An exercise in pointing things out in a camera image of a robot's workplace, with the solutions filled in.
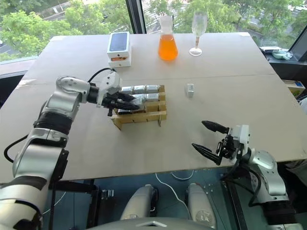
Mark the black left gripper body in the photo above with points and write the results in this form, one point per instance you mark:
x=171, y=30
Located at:
x=108, y=101

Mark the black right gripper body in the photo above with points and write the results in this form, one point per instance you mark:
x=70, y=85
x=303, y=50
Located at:
x=227, y=148

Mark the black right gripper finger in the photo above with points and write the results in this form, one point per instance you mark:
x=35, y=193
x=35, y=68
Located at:
x=214, y=126
x=207, y=153

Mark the silver compact camera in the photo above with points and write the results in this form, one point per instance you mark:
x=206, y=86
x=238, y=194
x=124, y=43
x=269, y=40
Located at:
x=153, y=88
x=153, y=96
x=127, y=89
x=142, y=97
x=139, y=89
x=124, y=111

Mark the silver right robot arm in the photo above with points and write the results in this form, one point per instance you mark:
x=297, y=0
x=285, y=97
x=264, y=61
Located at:
x=266, y=165

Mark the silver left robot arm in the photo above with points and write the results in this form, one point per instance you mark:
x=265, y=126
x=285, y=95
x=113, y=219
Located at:
x=60, y=103

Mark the yellow cardboard box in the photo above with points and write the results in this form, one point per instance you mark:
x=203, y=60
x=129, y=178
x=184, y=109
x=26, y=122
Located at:
x=296, y=86

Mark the wooden rack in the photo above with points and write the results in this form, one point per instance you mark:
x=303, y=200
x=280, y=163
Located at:
x=148, y=115

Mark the white box with orange cutout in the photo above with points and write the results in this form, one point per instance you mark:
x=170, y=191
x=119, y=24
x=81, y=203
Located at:
x=120, y=63

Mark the small silver cube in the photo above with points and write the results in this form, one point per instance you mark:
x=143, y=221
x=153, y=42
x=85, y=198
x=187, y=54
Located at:
x=190, y=90

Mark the silver right robot leg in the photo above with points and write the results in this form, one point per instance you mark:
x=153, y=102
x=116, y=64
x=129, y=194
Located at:
x=199, y=203

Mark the silver robot leg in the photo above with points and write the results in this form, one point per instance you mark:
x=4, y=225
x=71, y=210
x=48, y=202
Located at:
x=199, y=203
x=140, y=203

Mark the white phone box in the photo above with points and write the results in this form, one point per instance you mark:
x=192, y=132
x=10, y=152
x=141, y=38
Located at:
x=119, y=44

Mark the glass flask with orange liquid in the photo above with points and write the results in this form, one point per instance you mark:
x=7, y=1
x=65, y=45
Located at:
x=168, y=45

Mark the silver left robot leg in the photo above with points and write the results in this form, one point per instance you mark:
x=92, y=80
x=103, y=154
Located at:
x=140, y=203

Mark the grey robot torso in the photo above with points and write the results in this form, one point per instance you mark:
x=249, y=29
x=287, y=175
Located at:
x=153, y=224

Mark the white and blue flat box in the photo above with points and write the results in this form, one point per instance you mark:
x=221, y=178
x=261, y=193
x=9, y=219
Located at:
x=273, y=49

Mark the pale green device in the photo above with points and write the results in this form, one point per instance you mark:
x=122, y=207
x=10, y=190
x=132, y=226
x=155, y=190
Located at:
x=283, y=55

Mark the clear champagne glass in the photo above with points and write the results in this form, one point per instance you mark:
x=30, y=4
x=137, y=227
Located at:
x=198, y=24

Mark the dark monitor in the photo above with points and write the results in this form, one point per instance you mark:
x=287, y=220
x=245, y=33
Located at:
x=299, y=45

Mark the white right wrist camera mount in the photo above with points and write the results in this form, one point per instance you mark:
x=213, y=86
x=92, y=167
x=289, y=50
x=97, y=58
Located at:
x=242, y=136

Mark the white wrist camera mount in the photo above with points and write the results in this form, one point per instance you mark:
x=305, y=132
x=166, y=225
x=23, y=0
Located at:
x=242, y=136
x=112, y=81

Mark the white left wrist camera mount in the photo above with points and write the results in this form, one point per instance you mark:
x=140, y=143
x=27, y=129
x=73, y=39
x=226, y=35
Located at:
x=112, y=81

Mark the black window frame post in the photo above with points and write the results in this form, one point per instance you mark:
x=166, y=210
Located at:
x=135, y=16

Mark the black table frame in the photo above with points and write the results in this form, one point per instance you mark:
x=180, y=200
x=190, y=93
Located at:
x=76, y=187

